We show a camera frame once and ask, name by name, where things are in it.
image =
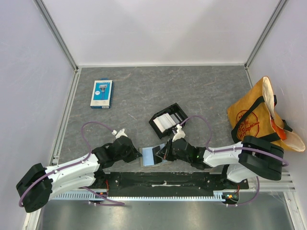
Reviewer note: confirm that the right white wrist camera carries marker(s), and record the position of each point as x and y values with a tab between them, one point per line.
178	133

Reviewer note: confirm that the dark grey credit card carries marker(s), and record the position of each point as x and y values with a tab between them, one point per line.
156	159

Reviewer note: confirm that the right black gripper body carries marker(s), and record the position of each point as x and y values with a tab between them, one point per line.
171	148

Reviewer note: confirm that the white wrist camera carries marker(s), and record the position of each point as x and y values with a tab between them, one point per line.
119	134
178	133

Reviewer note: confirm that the grey slotted cable duct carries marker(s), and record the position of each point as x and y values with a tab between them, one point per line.
88	196

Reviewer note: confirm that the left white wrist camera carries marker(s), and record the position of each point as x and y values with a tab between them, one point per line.
119	134

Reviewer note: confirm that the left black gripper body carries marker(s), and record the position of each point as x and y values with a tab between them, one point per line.
127	156

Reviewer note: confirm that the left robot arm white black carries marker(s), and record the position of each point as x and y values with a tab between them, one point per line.
41	184

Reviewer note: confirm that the blue razor package box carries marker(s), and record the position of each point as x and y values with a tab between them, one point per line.
102	94

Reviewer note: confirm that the yellow tote bag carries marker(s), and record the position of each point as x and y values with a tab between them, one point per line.
254	115

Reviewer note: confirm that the black plastic card box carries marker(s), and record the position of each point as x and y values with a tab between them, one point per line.
172	109

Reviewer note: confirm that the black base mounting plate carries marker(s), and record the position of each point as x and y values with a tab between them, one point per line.
164	184

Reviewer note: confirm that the grey card holder wallet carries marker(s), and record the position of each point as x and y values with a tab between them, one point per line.
149	159

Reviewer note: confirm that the white card stack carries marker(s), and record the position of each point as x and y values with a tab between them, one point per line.
166	121

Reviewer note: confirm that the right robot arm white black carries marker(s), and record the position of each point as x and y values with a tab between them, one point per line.
251	157

